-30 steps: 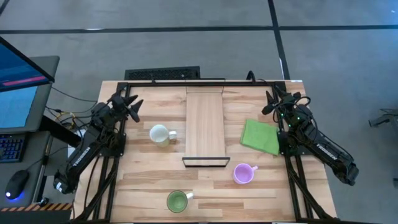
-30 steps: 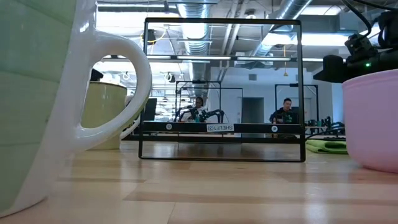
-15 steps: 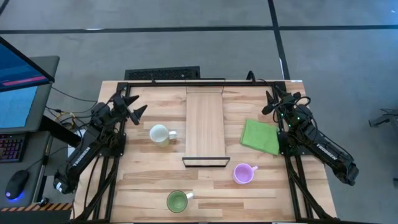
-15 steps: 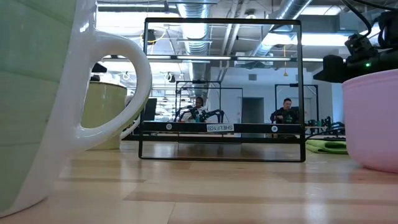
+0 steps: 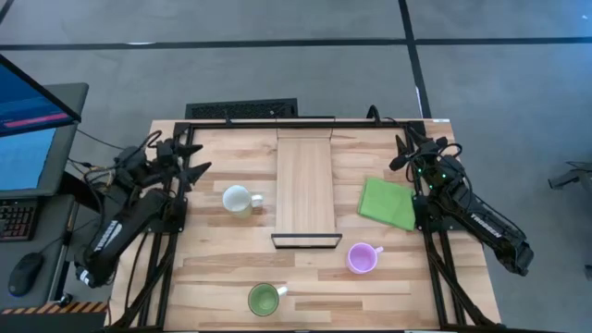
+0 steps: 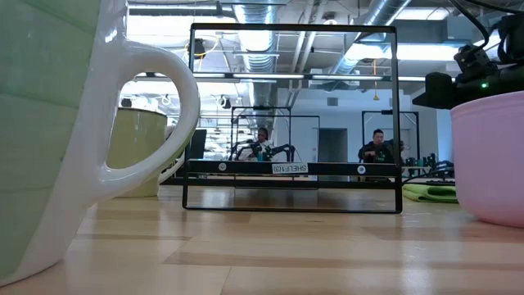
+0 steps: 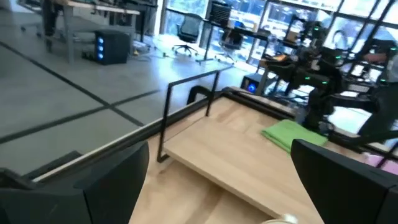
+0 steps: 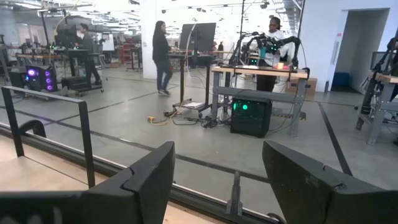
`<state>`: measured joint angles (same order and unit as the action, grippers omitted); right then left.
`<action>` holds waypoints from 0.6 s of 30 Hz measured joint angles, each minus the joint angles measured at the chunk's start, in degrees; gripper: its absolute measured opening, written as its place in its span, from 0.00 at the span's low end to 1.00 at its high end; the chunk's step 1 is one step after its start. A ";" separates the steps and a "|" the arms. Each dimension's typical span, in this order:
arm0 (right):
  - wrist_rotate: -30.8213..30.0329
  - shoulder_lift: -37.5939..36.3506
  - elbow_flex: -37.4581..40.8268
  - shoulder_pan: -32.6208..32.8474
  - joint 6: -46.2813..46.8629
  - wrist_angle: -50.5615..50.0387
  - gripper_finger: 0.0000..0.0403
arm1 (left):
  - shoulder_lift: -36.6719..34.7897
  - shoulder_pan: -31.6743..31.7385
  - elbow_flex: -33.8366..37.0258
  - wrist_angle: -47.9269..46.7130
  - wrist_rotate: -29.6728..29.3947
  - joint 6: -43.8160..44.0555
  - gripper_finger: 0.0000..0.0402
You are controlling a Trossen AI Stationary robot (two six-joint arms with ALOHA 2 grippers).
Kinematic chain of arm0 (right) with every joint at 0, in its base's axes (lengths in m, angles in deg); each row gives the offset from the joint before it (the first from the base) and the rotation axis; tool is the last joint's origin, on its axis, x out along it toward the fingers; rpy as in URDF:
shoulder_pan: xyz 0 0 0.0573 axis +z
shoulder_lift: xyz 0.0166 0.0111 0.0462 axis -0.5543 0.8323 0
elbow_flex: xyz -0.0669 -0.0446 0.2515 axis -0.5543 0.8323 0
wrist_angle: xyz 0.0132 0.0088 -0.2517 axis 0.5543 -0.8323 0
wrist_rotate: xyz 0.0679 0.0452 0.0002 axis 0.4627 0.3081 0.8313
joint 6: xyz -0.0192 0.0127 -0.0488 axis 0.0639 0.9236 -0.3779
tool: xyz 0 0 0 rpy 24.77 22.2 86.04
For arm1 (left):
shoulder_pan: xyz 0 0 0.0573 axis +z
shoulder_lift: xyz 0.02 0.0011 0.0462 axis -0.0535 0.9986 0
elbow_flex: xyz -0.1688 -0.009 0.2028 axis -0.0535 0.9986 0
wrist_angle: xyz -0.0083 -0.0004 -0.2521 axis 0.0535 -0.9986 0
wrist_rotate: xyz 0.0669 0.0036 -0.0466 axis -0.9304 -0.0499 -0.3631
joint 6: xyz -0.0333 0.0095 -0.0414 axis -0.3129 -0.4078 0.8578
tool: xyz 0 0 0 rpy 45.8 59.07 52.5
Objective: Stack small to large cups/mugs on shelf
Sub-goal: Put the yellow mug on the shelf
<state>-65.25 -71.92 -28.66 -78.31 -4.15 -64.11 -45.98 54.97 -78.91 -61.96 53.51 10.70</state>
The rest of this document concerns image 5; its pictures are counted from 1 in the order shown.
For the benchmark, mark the green folded cloth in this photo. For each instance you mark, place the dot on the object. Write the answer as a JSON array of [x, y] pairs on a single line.
[[386, 203]]

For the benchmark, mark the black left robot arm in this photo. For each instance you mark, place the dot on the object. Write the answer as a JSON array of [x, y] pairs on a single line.
[[111, 236]]

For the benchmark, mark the black computer mouse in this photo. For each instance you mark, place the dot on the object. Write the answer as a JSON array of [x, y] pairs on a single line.
[[25, 274]]

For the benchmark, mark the black metal table frame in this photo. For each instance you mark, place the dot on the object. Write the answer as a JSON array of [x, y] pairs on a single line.
[[300, 125]]

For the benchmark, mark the grey side desk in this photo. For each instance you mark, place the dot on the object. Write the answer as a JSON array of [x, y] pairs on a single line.
[[51, 259]]

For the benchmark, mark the black backlit keyboard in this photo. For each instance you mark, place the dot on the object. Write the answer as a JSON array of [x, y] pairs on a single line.
[[16, 219]]

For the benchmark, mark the black-framed computer monitor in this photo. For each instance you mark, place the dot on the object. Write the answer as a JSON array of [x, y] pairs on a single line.
[[28, 106]]

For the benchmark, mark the wooden shelf with black legs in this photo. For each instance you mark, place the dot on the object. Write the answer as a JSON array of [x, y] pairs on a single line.
[[305, 185]]

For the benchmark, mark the pink plastic cup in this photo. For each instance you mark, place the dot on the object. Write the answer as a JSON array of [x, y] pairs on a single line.
[[361, 258]]

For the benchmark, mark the black floor stand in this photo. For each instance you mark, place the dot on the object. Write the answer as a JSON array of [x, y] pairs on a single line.
[[573, 178]]

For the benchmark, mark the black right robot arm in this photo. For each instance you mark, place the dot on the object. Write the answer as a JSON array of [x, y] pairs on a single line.
[[485, 226]]

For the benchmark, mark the tall pale yellow mug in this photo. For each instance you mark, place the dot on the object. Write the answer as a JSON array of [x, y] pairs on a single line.
[[237, 199]]

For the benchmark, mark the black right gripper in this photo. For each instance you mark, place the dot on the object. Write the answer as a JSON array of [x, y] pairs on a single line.
[[430, 162]]

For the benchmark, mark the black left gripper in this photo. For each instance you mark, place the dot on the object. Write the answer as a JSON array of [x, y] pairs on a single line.
[[168, 162]]

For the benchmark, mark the black floor vent grille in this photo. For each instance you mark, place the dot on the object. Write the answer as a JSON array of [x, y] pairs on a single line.
[[240, 110]]

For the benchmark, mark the grey-framed computer monitor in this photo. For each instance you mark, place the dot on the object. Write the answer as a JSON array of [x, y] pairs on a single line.
[[23, 162]]

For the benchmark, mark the green ribbed mug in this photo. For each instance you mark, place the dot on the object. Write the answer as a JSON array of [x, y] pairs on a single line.
[[262, 299]]

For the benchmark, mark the hazard-striped black case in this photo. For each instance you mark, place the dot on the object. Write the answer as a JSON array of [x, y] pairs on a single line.
[[46, 324]]

